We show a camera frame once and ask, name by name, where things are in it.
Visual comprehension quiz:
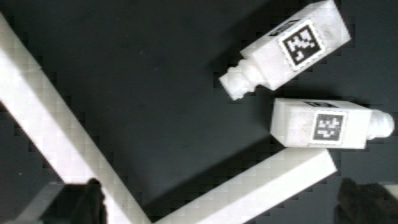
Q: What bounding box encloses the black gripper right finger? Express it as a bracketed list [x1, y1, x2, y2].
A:
[334, 178, 398, 224]

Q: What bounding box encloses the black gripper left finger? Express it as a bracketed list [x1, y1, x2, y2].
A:
[16, 178, 110, 224]

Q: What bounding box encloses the white U-shaped obstacle fence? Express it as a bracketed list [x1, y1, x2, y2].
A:
[0, 14, 335, 224]

